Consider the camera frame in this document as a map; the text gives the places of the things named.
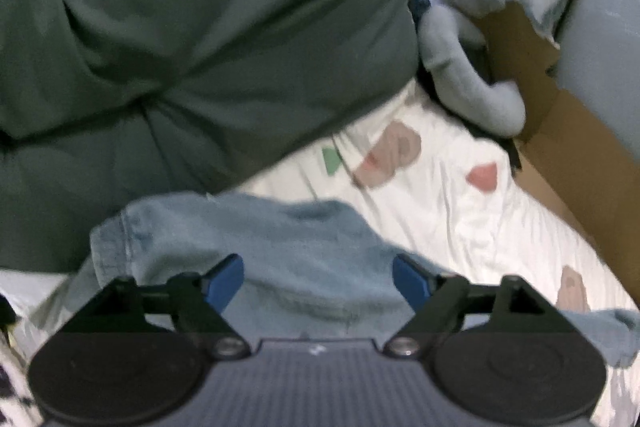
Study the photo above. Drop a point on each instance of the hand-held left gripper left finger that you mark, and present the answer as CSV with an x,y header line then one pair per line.
x,y
226,281

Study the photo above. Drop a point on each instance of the white bear printed bed sheet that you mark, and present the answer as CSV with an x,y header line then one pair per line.
x,y
450,217

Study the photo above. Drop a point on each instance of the blue denim pants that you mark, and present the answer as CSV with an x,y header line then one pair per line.
x,y
310,257

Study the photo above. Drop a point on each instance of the black white patterned cloth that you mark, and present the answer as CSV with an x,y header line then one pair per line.
x,y
11,387

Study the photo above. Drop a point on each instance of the grey u-shaped pillow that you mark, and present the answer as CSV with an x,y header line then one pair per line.
x,y
465,77

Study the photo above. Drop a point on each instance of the brown cardboard box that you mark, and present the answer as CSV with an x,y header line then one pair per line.
x,y
560,137

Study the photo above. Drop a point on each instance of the dark green duvet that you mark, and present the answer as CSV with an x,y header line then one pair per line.
x,y
200,32

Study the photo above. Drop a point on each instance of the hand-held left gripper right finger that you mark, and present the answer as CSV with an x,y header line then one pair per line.
x,y
410,281

